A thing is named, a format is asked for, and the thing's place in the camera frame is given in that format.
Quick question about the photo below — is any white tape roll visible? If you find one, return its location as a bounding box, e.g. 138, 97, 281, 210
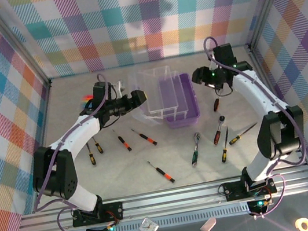
294, 217, 308, 231

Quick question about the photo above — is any green handle ratchet wrench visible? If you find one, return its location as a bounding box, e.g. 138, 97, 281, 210
187, 132, 206, 168

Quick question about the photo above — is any yellow black handle screwdriver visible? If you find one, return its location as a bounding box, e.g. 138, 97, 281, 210
92, 135, 104, 155
86, 141, 97, 168

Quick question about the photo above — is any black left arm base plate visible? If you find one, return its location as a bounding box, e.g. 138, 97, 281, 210
71, 201, 127, 229

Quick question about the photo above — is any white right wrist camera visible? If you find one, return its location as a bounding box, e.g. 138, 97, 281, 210
209, 52, 219, 69

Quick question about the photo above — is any pink eraser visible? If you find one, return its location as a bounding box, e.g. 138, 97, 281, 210
198, 217, 219, 231

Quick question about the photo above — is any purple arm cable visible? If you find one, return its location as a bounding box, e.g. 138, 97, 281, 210
202, 24, 308, 178
13, 72, 132, 231

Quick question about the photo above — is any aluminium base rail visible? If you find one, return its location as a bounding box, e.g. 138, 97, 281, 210
13, 166, 308, 231

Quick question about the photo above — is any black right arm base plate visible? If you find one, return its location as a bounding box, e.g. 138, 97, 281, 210
222, 174, 278, 202

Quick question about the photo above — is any red black handle screwdriver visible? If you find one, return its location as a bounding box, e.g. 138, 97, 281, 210
211, 94, 224, 112

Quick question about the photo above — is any purple plastic tool box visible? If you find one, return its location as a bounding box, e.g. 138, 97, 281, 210
156, 71, 203, 131

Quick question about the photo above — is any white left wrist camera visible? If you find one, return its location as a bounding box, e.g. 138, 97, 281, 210
112, 79, 128, 99

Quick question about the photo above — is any clear highlighter marker pack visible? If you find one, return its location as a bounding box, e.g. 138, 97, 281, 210
80, 93, 97, 111

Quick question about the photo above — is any red-black stubby screwdriver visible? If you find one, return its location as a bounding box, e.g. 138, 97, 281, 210
209, 115, 230, 146

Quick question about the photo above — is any black orange precision screwdriver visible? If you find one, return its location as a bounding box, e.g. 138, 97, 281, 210
146, 156, 176, 186
131, 125, 159, 149
112, 127, 133, 154

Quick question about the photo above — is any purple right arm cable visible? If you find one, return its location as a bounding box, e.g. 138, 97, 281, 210
202, 24, 308, 178

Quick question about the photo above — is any aluminium frame post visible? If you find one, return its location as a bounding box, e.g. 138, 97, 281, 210
240, 0, 306, 52
0, 0, 53, 95

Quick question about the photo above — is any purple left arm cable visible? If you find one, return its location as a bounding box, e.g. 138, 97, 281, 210
13, 72, 132, 231

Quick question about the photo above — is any clear plastic container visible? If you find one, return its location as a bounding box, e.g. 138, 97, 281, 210
125, 64, 188, 130

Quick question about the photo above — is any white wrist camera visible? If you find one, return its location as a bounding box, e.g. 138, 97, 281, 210
209, 52, 219, 69
112, 79, 128, 99

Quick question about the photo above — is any slotted grey cable duct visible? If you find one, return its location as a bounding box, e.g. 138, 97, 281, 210
67, 202, 251, 231

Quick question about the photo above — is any small white clock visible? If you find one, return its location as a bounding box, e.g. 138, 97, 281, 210
137, 215, 160, 231

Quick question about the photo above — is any long yellow black screwdriver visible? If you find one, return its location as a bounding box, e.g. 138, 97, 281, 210
217, 127, 234, 163

